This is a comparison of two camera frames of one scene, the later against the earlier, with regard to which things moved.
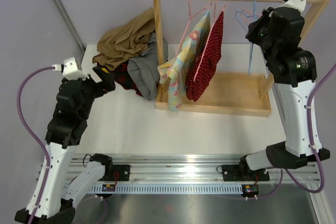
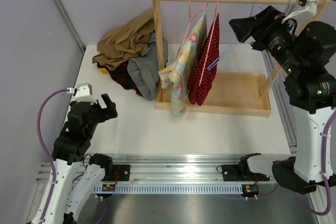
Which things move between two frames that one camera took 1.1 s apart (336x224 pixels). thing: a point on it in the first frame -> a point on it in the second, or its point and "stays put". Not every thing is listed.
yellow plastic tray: [105, 70] stays put
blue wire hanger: [255, 16] -> [235, 42]
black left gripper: [102, 88] -> [109, 112]
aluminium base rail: [188, 173] stays put
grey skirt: [145, 71] stays put
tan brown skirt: [128, 40] stays put
